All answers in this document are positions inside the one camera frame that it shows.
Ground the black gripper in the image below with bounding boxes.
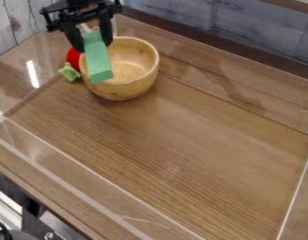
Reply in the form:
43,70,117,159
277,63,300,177
39,0,122,53

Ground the black table clamp mount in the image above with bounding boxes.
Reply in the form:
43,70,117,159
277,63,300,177
21,209,65,240

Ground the light wooden bowl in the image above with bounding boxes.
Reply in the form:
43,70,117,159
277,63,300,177
78,37,159,101

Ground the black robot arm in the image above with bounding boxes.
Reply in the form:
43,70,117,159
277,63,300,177
39,0,122,53

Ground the red plush strawberry toy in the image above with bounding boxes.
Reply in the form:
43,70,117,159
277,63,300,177
58,47,81,83

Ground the green rectangular block stick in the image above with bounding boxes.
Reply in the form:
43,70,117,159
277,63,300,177
82,30,113,84

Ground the black cable loop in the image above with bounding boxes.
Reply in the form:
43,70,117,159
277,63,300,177
0,218,13,240

